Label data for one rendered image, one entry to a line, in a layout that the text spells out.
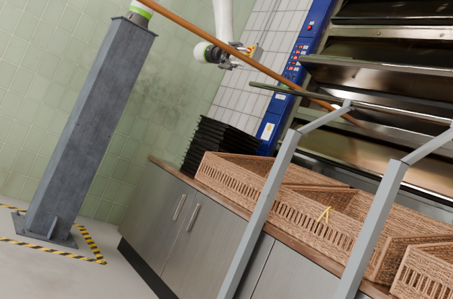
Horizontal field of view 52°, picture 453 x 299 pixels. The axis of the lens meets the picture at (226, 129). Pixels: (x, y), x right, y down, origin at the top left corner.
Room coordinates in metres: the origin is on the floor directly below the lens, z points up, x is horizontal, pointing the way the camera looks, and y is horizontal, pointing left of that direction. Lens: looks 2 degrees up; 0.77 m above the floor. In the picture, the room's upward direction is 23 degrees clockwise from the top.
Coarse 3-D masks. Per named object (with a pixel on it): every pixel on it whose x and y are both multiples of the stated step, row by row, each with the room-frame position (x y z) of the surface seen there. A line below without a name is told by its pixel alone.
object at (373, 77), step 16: (304, 64) 2.60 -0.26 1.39; (320, 64) 2.47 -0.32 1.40; (336, 64) 2.36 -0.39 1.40; (352, 64) 2.28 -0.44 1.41; (368, 64) 2.20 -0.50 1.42; (320, 80) 2.67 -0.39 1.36; (336, 80) 2.54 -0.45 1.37; (352, 80) 2.42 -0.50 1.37; (368, 80) 2.31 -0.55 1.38; (384, 80) 2.20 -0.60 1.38; (400, 80) 2.11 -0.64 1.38; (416, 80) 2.03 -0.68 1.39; (432, 80) 1.95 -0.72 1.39; (448, 80) 1.87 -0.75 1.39; (432, 96) 2.07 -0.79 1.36; (448, 96) 1.99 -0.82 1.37
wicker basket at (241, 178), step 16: (208, 160) 2.34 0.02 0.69; (224, 160) 2.23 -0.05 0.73; (240, 160) 2.51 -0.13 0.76; (256, 160) 2.56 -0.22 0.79; (272, 160) 2.62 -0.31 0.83; (208, 176) 2.29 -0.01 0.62; (224, 176) 2.19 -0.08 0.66; (240, 176) 2.10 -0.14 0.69; (256, 176) 2.02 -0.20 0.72; (304, 176) 2.42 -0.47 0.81; (320, 176) 2.35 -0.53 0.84; (224, 192) 2.16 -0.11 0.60; (240, 192) 2.07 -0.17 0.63; (256, 192) 2.60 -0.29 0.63
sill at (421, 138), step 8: (304, 112) 2.64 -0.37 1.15; (312, 112) 2.59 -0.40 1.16; (320, 112) 2.55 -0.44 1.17; (336, 120) 2.44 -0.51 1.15; (344, 120) 2.39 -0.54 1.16; (352, 120) 2.35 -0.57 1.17; (360, 120) 2.31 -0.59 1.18; (368, 128) 2.26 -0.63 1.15; (376, 128) 2.22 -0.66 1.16; (384, 128) 2.19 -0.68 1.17; (392, 128) 2.15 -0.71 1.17; (400, 136) 2.10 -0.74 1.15; (408, 136) 2.07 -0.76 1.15; (416, 136) 2.04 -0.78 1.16; (424, 136) 2.01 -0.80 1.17; (432, 136) 1.98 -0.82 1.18; (448, 144) 1.91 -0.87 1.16
